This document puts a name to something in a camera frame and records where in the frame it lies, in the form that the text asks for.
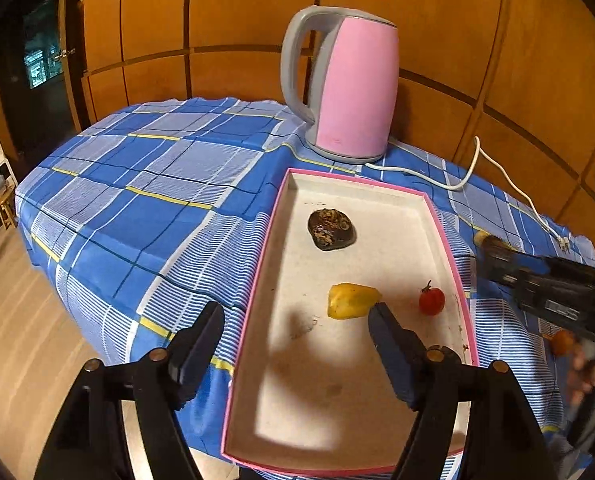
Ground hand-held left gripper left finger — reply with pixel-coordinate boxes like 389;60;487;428
32;301;226;480

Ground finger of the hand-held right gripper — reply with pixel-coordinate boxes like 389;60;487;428
480;236;533;286

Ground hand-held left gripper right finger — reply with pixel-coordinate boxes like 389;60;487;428
367;301;548;480

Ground orange tangerine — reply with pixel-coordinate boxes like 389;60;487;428
550;330;575;357

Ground yellow mango piece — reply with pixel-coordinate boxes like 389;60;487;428
327;283;383;321

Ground red cherry tomato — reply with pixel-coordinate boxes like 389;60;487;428
418;281;446;317

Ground pink-edged white box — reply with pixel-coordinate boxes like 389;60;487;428
221;167;479;476

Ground dark water chestnut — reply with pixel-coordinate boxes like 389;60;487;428
307;207;357;251

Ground blue plaid tablecloth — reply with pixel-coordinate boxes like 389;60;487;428
15;97;595;478

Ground pink electric kettle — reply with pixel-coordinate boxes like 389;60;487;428
280;6;399;165

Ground wooden stool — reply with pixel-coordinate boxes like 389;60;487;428
0;185;18;231

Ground dark door with window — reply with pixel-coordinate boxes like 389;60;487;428
0;0;86;161

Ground wooden wardrobe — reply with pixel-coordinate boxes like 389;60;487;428
60;0;595;261

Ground white power cord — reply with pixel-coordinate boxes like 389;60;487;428
365;136;573;253

